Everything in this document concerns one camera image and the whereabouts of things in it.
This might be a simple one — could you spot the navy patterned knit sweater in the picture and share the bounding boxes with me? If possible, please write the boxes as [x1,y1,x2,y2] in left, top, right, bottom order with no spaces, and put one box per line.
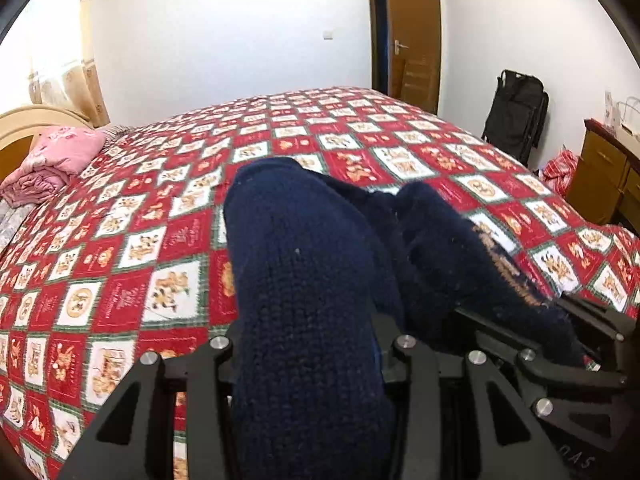
[224,157,583,479]

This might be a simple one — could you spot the brown wooden dresser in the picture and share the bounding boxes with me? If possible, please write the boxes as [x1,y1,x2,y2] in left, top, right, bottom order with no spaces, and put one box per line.
[566,118,640,235]

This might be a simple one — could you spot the red plaid bag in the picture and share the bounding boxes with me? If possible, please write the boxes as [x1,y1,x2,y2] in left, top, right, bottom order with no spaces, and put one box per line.
[539,146,579,197]

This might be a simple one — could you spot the red patchwork bear bedspread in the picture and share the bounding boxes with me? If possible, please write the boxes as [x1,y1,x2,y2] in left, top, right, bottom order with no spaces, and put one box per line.
[1,88,639,479]

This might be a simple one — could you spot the white items on dresser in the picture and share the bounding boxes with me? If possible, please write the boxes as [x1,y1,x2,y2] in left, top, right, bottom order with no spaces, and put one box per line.
[604,90,640,141]

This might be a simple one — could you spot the black folded stroller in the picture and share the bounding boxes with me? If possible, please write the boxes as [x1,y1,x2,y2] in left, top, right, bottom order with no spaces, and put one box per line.
[482,70,549,166]

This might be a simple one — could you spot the grey pillow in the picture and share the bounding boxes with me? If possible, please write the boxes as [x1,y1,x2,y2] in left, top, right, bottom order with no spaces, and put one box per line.
[0,200,36,255]

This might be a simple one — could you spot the folded pink blanket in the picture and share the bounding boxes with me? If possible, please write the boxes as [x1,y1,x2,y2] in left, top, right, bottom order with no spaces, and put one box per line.
[1,127,106,208]

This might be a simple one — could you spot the beige wooden headboard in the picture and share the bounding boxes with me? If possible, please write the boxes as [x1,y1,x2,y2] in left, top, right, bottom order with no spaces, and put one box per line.
[0,104,93,180]

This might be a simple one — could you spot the beige patterned curtain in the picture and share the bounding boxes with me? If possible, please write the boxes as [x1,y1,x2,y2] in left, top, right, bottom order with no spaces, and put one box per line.
[30,0,110,127]

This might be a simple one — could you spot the brown wooden door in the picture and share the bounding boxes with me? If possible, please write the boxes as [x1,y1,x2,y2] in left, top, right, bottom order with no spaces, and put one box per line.
[386,0,442,114]

